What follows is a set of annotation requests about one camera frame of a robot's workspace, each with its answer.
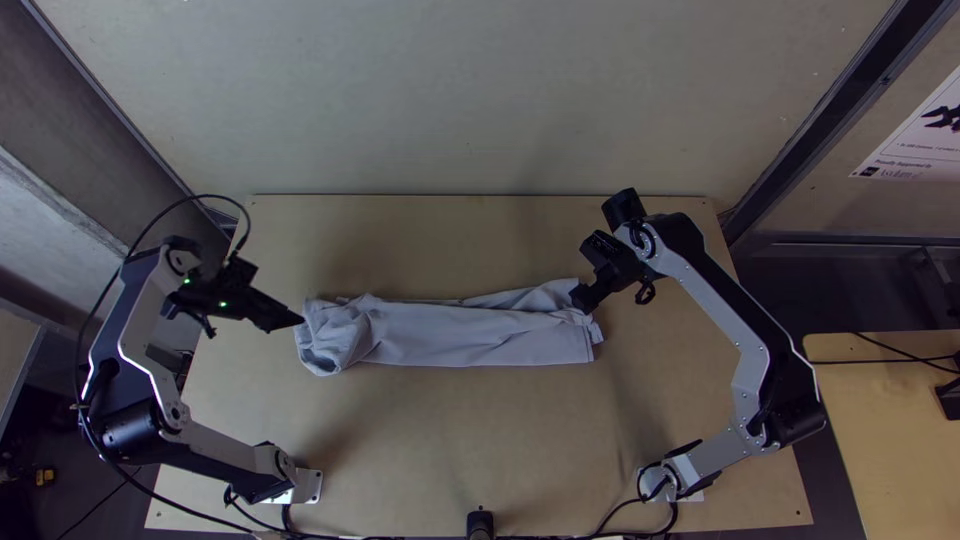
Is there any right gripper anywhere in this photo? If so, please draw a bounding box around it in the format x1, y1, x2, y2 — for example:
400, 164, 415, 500
567, 246, 647, 316

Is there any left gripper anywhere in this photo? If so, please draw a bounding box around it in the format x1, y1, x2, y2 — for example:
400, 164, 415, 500
224, 282, 306, 334

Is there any light grey t-shirt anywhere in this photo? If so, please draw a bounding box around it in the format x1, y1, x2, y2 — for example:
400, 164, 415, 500
293, 277, 606, 377

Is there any pale wooden side table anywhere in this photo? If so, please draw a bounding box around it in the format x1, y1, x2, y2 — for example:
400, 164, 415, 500
801, 329, 960, 540

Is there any white poster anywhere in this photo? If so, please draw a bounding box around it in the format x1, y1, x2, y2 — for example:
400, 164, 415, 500
848, 63, 960, 184

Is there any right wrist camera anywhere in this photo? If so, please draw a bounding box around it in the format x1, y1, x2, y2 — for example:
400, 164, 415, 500
578, 230, 619, 265

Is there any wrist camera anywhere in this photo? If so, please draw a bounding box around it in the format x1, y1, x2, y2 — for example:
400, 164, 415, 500
220, 254, 261, 292
578, 230, 619, 265

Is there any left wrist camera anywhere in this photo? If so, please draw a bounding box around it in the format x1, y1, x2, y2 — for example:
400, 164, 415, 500
220, 254, 261, 292

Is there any black cable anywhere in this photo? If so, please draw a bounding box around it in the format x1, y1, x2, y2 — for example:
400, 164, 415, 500
808, 331, 960, 378
588, 466, 681, 540
72, 194, 253, 526

